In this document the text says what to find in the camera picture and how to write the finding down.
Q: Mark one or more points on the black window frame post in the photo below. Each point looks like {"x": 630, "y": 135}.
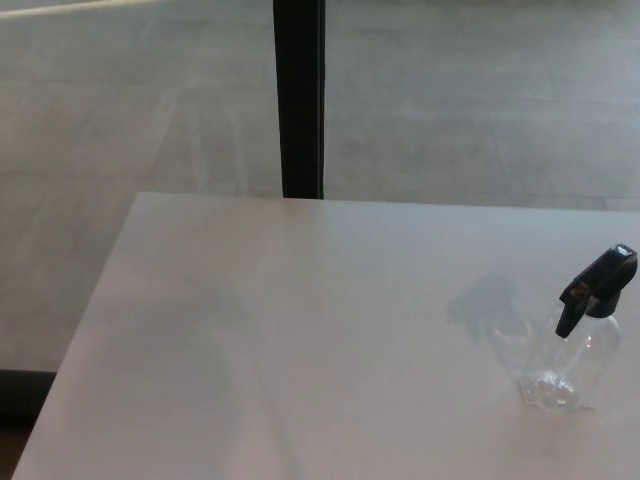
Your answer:
{"x": 300, "y": 100}

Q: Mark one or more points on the clear plastic spray bottle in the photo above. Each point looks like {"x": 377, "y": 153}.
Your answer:
{"x": 595, "y": 352}

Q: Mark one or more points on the black spray trigger lid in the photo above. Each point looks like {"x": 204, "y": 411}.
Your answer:
{"x": 607, "y": 280}

